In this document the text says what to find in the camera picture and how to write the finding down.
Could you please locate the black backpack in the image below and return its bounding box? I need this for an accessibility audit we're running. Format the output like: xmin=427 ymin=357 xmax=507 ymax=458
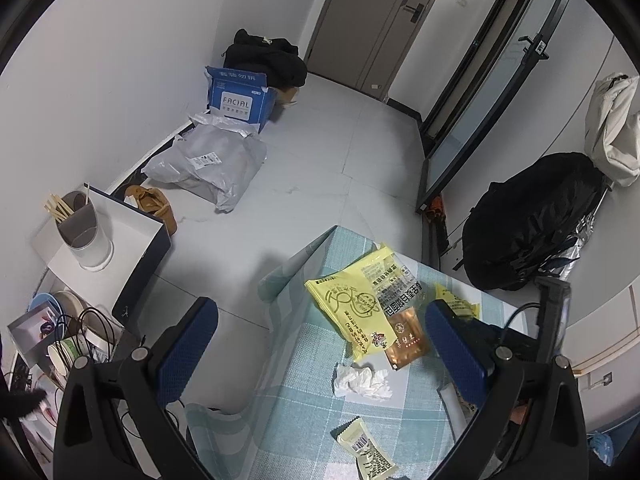
xmin=461 ymin=152 xmax=608 ymax=292

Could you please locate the blue plastic bag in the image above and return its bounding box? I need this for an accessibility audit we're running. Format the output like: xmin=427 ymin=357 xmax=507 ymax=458
xmin=589 ymin=431 xmax=615 ymax=467

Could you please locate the teal checked tablecloth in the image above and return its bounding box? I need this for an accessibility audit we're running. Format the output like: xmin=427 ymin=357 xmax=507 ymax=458
xmin=186 ymin=225 xmax=526 ymax=480

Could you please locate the white cloth bag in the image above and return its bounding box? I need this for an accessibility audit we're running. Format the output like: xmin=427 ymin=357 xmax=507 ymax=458
xmin=584 ymin=72 xmax=640 ymax=188

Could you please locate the grey-brown door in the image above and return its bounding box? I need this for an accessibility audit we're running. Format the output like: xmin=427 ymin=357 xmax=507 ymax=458
xmin=306 ymin=0 xmax=457 ymax=97

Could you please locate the grey plastic mailing bag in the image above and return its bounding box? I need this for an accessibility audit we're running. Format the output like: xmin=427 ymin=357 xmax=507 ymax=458
xmin=142 ymin=112 xmax=267 ymax=212

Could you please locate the white cup with grey sleeve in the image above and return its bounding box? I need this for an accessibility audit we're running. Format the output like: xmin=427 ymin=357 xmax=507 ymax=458
xmin=55 ymin=190 xmax=114 ymax=269

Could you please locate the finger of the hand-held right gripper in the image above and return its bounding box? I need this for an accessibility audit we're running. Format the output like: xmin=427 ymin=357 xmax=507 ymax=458
xmin=452 ymin=310 xmax=503 ymax=356

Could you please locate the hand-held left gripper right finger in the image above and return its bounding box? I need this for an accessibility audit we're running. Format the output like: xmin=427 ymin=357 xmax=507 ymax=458
xmin=426 ymin=300 xmax=589 ymax=480

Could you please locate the blue plate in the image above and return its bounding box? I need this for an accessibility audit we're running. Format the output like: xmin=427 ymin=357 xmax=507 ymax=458
xmin=27 ymin=292 xmax=60 ymax=317

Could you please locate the blue cardboard box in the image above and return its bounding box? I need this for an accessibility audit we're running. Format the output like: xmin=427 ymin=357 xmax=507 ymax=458
xmin=204 ymin=65 xmax=279 ymax=134

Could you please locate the dark framed glass door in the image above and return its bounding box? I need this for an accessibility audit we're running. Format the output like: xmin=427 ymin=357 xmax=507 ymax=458
xmin=417 ymin=0 xmax=573 ymax=213

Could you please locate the black cable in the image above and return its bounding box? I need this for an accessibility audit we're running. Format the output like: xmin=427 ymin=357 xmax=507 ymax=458
xmin=75 ymin=307 xmax=147 ymax=363

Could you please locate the white paper wrapper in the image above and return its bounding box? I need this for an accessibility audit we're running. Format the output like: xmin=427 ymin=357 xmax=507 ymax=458
xmin=438 ymin=382 xmax=477 ymax=427

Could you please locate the black clothes pile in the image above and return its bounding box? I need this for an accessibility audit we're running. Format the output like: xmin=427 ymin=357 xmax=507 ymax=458
xmin=222 ymin=29 xmax=308 ymax=88

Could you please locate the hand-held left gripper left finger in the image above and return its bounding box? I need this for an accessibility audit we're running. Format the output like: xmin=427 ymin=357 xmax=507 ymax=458
xmin=52 ymin=297 xmax=219 ymax=480

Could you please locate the brown sachet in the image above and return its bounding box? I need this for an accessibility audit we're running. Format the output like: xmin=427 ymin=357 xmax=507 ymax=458
xmin=385 ymin=306 xmax=434 ymax=371

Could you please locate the small yellow wrapper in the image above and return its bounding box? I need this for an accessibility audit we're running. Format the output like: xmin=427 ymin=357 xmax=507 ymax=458
xmin=434 ymin=282 xmax=481 ymax=320

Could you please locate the white box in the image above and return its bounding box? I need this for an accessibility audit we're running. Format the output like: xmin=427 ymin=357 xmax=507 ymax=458
xmin=29 ymin=185 xmax=172 ymax=322

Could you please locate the bundle of wooden chopsticks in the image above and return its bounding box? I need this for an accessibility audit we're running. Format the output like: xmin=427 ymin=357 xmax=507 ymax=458
xmin=46 ymin=182 xmax=92 ymax=224

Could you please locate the cream snack wrapper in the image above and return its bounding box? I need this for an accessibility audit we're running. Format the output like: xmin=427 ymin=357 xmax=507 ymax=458
xmin=336 ymin=417 xmax=402 ymax=480

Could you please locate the brown shoe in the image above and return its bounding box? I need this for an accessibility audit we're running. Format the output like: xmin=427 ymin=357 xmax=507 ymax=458
xmin=124 ymin=185 xmax=179 ymax=235

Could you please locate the white bowl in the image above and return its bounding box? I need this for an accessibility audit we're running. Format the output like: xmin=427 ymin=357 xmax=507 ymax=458
xmin=51 ymin=290 xmax=87 ymax=333

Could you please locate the white tissue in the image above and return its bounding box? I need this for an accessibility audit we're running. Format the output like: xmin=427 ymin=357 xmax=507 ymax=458
xmin=333 ymin=362 xmax=394 ymax=402

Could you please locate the yellow plastic bag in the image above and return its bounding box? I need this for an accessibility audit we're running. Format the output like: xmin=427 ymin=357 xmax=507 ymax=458
xmin=305 ymin=242 xmax=427 ymax=361

